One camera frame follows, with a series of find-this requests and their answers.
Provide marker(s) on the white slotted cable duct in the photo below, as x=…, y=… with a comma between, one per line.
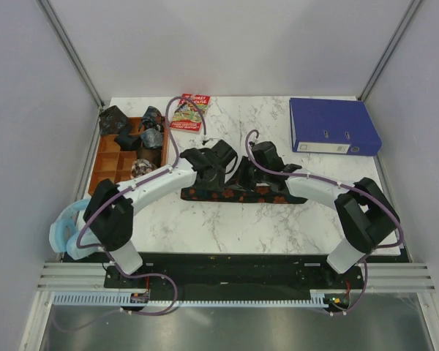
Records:
x=140, y=298

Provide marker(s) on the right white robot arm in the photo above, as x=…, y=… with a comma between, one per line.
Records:
x=365, y=214

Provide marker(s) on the black tie orange flowers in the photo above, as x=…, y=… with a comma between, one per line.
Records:
x=229, y=195

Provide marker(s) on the dark navy tie in tray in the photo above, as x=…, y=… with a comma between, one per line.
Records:
x=126, y=141

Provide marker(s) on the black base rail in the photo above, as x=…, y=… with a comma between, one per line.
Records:
x=235, y=276

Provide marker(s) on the right aluminium frame post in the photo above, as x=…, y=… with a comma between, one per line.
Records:
x=400, y=31

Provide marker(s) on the rolled grey blue tie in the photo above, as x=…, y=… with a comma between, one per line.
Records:
x=151, y=138

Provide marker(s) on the left aluminium frame post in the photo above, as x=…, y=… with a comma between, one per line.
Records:
x=65, y=41

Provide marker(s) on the aluminium extrusion rail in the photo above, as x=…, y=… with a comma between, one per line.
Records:
x=383, y=278

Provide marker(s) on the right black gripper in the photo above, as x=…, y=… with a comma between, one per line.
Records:
x=241, y=180

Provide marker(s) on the dark blue patterned tie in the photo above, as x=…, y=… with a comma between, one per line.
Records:
x=112, y=120

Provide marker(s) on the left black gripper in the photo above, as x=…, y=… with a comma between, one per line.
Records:
x=218, y=182

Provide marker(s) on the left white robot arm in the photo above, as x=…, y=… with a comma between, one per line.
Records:
x=112, y=207

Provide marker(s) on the rolled teal patterned tie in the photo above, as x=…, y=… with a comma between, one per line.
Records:
x=153, y=119

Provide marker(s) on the aluminium frame post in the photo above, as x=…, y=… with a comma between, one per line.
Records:
x=65, y=41
x=400, y=31

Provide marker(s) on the wooden compartment tray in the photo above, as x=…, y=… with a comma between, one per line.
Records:
x=115, y=165

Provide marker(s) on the red paperback book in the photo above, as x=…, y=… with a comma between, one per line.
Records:
x=186, y=117

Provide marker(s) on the blue ring binder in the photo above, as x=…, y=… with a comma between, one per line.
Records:
x=332, y=126

